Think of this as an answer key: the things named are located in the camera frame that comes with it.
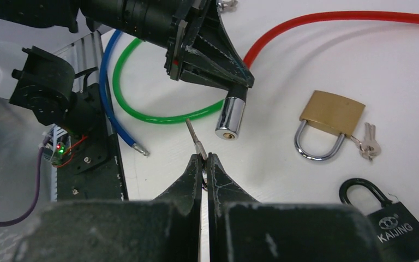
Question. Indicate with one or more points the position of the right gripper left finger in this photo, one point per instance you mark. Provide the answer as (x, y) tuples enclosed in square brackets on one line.
[(166, 228)]

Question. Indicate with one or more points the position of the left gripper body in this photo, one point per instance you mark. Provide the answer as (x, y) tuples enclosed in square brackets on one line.
[(185, 22)]

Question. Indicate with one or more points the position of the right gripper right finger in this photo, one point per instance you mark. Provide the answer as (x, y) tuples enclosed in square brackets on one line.
[(244, 229)]

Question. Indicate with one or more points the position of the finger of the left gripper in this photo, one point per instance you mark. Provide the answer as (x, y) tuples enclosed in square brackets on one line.
[(210, 74), (213, 42)]

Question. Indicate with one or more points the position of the red cable lock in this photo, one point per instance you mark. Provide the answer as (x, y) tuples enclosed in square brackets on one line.
[(373, 62)]

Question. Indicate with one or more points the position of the red cable lock keys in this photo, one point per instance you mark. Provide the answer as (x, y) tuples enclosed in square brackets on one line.
[(199, 151)]

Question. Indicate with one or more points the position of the large brass padlock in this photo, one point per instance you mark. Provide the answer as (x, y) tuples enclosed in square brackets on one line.
[(329, 113)]

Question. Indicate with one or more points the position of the black padlock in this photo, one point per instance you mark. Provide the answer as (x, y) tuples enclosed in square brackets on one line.
[(397, 230)]

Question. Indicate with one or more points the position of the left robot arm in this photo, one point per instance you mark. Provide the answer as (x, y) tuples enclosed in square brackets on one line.
[(33, 76)]

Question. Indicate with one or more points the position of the large padlock keys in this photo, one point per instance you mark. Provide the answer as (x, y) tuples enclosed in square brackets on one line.
[(368, 146)]

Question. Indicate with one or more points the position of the green cable lock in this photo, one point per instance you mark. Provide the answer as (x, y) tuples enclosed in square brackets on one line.
[(120, 98)]

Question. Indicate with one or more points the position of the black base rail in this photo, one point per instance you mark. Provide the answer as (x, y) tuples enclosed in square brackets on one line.
[(94, 170)]

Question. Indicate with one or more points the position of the blue cable lock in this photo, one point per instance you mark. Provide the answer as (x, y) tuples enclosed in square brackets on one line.
[(106, 101)]

